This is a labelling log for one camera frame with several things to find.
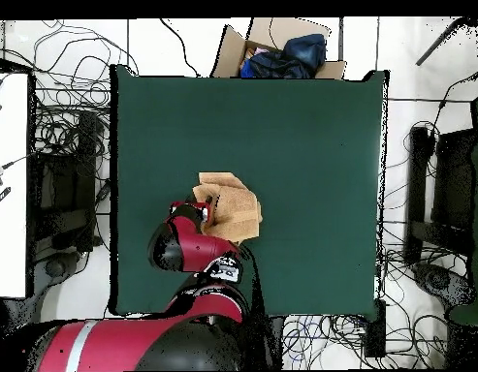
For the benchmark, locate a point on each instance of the open cardboard box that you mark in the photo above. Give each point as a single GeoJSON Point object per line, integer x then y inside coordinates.
{"type": "Point", "coordinates": [230, 54]}

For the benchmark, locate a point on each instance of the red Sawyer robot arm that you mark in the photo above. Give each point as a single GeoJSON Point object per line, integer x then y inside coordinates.
{"type": "Point", "coordinates": [199, 248]}

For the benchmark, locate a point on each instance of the black equipment rack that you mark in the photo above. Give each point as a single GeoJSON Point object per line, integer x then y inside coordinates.
{"type": "Point", "coordinates": [68, 186]}

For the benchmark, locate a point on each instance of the white side table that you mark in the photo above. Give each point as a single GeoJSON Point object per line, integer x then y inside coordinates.
{"type": "Point", "coordinates": [9, 193]}

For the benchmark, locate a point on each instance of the dark green table cloth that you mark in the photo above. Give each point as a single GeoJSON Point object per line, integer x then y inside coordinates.
{"type": "Point", "coordinates": [261, 135]}

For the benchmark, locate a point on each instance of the blue clothes pile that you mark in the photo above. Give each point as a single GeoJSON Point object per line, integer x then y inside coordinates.
{"type": "Point", "coordinates": [300, 54]}

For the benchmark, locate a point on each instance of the black flat strip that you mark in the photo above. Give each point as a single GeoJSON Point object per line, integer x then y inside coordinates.
{"type": "Point", "coordinates": [0, 198]}

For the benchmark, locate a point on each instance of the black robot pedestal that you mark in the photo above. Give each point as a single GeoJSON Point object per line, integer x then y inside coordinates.
{"type": "Point", "coordinates": [271, 341]}

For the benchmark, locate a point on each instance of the round dark stand base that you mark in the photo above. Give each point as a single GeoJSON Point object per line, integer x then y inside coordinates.
{"type": "Point", "coordinates": [440, 281]}

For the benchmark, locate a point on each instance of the black rod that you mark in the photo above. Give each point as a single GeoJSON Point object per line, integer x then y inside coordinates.
{"type": "Point", "coordinates": [436, 46]}

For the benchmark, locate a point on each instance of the black power strip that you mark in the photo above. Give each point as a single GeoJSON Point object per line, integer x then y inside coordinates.
{"type": "Point", "coordinates": [374, 333]}

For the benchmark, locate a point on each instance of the tan terry towel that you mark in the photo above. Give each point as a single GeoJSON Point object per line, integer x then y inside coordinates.
{"type": "Point", "coordinates": [238, 213]}

